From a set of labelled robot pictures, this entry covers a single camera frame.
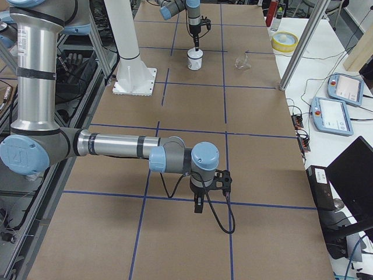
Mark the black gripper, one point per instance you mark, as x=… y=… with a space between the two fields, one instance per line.
x=194 y=30
x=199 y=191

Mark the white cup lid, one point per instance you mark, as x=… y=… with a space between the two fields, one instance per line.
x=194 y=54

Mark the white enamel cup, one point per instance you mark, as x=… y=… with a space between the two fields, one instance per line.
x=194 y=64

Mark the red cylinder bottle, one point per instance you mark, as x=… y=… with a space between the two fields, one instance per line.
x=271 y=12

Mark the yellow tape roll with bowl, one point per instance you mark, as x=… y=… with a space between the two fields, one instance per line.
x=284 y=42

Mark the clear black cap bottle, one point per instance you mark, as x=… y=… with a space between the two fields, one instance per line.
x=278 y=17

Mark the black computer box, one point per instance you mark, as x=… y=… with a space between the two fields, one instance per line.
x=320 y=188

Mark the black monitor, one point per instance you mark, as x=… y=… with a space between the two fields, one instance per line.
x=351 y=176

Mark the near teach pendant tablet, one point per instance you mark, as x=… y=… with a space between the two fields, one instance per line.
x=331 y=116

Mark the teach pendant tablet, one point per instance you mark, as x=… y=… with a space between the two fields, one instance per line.
x=331 y=116
x=346 y=88

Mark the far teach pendant tablet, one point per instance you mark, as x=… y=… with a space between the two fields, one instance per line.
x=346 y=88

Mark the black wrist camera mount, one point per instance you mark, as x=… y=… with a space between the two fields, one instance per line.
x=222 y=182
x=205 y=21

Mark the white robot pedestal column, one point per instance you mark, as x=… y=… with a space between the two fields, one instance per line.
x=133 y=76

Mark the aluminium frame post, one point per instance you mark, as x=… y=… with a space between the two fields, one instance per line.
x=307 y=34

